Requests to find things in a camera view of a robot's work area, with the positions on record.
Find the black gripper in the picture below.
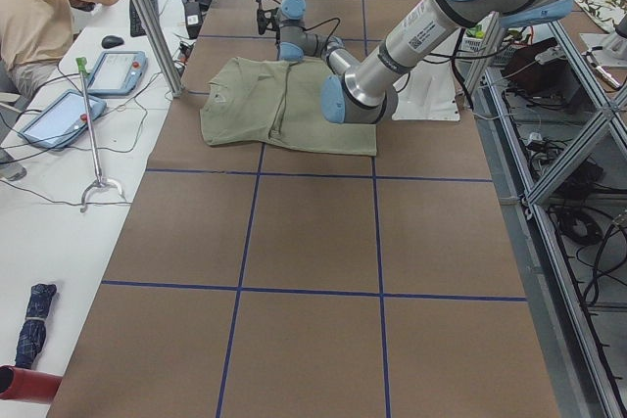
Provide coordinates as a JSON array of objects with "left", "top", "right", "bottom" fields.
[{"left": 256, "top": 0, "right": 281, "bottom": 35}]

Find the olive green t-shirt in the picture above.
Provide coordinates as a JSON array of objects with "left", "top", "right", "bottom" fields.
[{"left": 200, "top": 57, "right": 377, "bottom": 157}]

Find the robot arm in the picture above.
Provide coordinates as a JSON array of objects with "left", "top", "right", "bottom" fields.
[{"left": 257, "top": 0, "right": 573, "bottom": 124}]

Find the black power adapter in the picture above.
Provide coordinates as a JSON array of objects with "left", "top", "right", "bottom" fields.
[{"left": 183, "top": 0, "right": 203, "bottom": 39}]

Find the black keyboard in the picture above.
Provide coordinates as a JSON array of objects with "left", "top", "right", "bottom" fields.
[{"left": 128, "top": 0, "right": 160, "bottom": 38}]

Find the black computer mouse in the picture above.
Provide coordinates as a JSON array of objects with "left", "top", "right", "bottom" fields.
[{"left": 101, "top": 35, "right": 124, "bottom": 49}]

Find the far teach pendant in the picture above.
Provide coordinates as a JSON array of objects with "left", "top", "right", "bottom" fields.
[{"left": 88, "top": 50, "right": 147, "bottom": 98}]

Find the teach pendant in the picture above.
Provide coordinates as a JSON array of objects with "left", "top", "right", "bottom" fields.
[
  {"left": 18, "top": 90, "right": 88, "bottom": 151},
  {"left": 88, "top": 50, "right": 147, "bottom": 98}
]

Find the metal reacher grabber stick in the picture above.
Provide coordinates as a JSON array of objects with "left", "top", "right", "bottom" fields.
[{"left": 75, "top": 57, "right": 126, "bottom": 213}]

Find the near teach pendant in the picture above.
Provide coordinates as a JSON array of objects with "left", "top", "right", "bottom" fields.
[{"left": 18, "top": 90, "right": 88, "bottom": 151}]

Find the seated person beige shirt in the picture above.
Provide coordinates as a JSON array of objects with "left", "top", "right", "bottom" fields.
[{"left": 1, "top": 0, "right": 120, "bottom": 98}]

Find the folded blue umbrella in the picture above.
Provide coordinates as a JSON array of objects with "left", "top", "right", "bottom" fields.
[{"left": 15, "top": 283, "right": 58, "bottom": 369}]

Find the red cylinder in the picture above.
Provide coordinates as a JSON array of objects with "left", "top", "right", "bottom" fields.
[{"left": 0, "top": 365, "right": 63, "bottom": 404}]

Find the aluminium frame post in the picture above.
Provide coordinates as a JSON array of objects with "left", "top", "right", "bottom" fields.
[{"left": 131, "top": 0, "right": 183, "bottom": 98}]

